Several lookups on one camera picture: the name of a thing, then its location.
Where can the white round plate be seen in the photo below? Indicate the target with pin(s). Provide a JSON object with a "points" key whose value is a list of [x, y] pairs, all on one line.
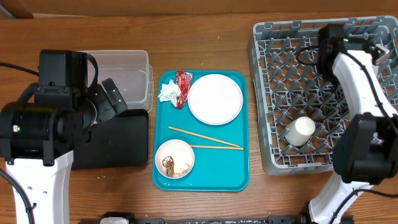
{"points": [[215, 99]]}

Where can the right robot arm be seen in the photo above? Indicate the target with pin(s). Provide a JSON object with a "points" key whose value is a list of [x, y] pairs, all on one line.
{"points": [[366, 153]]}

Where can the clear plastic bin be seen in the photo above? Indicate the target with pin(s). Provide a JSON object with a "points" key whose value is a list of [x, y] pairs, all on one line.
{"points": [[131, 72]]}

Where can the grey dishwasher rack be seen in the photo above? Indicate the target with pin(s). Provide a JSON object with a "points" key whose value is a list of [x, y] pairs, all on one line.
{"points": [[288, 86]]}

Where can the crumpled white napkin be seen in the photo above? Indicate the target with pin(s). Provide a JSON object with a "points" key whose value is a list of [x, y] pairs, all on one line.
{"points": [[169, 92]]}

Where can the lower wooden chopstick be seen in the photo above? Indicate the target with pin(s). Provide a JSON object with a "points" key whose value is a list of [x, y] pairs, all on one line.
{"points": [[217, 147]]}

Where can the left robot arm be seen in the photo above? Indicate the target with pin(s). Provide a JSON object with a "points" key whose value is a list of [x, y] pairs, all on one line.
{"points": [[41, 129]]}

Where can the red snack wrapper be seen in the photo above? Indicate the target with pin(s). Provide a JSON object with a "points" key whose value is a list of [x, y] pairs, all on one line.
{"points": [[184, 82]]}

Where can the white paper cup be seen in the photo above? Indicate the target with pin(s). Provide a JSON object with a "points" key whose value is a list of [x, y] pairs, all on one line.
{"points": [[300, 131]]}

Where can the pink bowl with rice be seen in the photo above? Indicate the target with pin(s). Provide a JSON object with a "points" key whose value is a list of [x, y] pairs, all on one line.
{"points": [[174, 159]]}

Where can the black tray bin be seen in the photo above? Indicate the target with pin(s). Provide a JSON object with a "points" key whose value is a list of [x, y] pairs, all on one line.
{"points": [[122, 141]]}

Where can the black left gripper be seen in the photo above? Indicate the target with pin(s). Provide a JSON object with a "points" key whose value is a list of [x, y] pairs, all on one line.
{"points": [[107, 109]]}

